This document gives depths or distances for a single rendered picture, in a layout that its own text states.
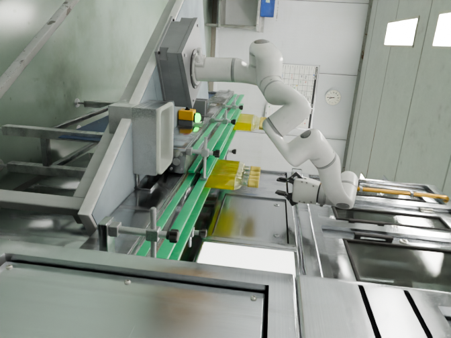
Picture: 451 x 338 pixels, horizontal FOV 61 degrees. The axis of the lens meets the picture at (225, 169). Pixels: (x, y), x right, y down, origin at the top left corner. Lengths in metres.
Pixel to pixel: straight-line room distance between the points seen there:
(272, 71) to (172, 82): 0.39
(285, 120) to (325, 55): 6.12
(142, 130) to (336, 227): 0.88
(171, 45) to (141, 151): 0.43
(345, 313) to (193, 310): 0.20
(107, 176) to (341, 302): 0.75
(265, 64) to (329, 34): 6.03
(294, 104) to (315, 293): 0.82
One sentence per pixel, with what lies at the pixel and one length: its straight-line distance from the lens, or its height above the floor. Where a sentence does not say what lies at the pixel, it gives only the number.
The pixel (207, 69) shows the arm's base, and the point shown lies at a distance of 1.54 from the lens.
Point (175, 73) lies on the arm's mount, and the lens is 1.49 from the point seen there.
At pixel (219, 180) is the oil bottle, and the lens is 1.55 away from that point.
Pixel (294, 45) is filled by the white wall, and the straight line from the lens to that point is 7.34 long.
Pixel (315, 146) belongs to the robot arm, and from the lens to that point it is 1.27.
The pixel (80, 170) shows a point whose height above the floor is 0.40.
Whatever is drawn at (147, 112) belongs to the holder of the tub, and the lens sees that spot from 1.24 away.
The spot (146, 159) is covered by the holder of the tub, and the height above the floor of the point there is 0.80.
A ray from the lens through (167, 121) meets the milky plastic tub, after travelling 1.39.
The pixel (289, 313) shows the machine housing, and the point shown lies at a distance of 0.53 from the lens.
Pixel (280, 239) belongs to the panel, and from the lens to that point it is 1.44.
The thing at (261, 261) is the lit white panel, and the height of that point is 1.20.
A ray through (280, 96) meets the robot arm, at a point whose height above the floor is 1.21.
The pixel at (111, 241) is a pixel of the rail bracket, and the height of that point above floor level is 0.86.
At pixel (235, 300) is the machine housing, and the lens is 0.56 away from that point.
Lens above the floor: 1.18
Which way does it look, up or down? 6 degrees down
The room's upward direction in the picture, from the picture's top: 95 degrees clockwise
